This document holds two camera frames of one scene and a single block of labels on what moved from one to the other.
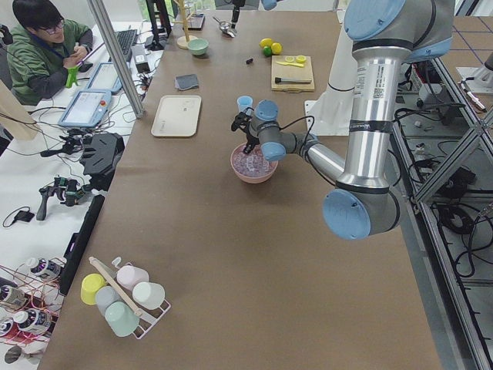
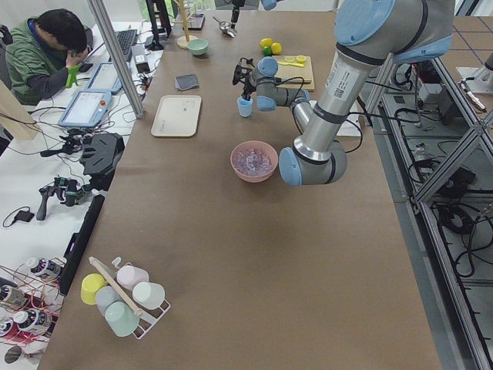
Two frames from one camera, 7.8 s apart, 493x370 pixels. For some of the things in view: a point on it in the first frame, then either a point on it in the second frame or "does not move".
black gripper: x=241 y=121 -> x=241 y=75
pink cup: x=129 y=276 does not move
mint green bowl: x=198 y=46 does not move
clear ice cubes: x=252 y=164 does not move
